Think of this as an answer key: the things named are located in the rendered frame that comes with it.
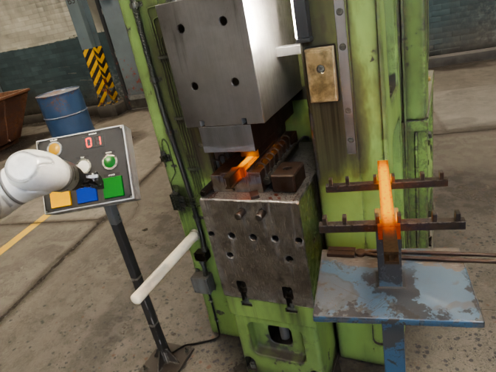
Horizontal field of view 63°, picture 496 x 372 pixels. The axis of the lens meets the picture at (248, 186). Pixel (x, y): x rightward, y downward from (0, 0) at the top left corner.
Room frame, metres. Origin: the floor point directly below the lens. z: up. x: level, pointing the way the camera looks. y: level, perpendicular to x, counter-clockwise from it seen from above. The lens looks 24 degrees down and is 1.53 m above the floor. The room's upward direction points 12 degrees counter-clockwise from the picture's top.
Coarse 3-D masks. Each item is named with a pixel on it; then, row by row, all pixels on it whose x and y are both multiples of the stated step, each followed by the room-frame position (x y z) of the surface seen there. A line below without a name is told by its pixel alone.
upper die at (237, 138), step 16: (288, 112) 1.60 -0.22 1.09; (208, 128) 1.36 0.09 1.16; (224, 128) 1.33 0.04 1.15; (240, 128) 1.31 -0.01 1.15; (256, 128) 1.32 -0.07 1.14; (272, 128) 1.44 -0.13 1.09; (208, 144) 1.37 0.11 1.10; (224, 144) 1.34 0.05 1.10; (240, 144) 1.31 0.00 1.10; (256, 144) 1.30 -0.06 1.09
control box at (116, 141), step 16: (112, 128) 1.50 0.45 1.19; (128, 128) 1.55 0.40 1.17; (48, 144) 1.51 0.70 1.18; (64, 144) 1.50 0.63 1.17; (80, 144) 1.49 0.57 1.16; (112, 144) 1.47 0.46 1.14; (128, 144) 1.49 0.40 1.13; (80, 160) 1.46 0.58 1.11; (96, 160) 1.45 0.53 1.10; (128, 160) 1.44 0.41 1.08; (112, 176) 1.41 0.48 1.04; (128, 176) 1.40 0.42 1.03; (128, 192) 1.38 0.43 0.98; (48, 208) 1.39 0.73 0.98; (64, 208) 1.38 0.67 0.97; (80, 208) 1.38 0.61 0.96
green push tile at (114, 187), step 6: (108, 180) 1.40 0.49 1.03; (114, 180) 1.40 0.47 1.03; (120, 180) 1.40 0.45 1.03; (108, 186) 1.39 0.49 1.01; (114, 186) 1.39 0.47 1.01; (120, 186) 1.38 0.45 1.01; (108, 192) 1.38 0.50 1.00; (114, 192) 1.38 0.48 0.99; (120, 192) 1.37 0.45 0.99; (108, 198) 1.37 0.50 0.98
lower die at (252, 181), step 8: (280, 136) 1.62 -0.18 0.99; (296, 136) 1.65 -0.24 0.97; (272, 144) 1.54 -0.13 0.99; (288, 144) 1.55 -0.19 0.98; (240, 152) 1.56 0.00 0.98; (264, 152) 1.46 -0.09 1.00; (272, 152) 1.45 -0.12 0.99; (280, 152) 1.47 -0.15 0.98; (232, 160) 1.49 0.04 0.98; (240, 160) 1.44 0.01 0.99; (256, 160) 1.39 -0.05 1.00; (264, 160) 1.39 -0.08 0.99; (272, 160) 1.40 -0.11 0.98; (224, 168) 1.42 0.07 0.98; (248, 168) 1.32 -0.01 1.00; (256, 168) 1.33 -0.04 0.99; (216, 176) 1.37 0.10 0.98; (248, 176) 1.31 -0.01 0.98; (256, 176) 1.29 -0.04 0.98; (264, 176) 1.31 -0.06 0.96; (216, 184) 1.37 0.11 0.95; (224, 184) 1.36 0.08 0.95; (240, 184) 1.33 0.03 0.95; (248, 184) 1.31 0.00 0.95; (256, 184) 1.30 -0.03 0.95
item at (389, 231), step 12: (384, 168) 1.03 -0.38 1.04; (384, 180) 0.96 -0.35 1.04; (384, 192) 0.89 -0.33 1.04; (384, 204) 0.83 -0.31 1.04; (384, 216) 0.78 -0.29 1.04; (384, 228) 0.73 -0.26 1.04; (396, 228) 0.73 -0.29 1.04; (384, 240) 0.69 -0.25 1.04; (396, 240) 0.68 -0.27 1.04; (384, 252) 0.65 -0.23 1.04; (396, 252) 0.64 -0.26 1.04
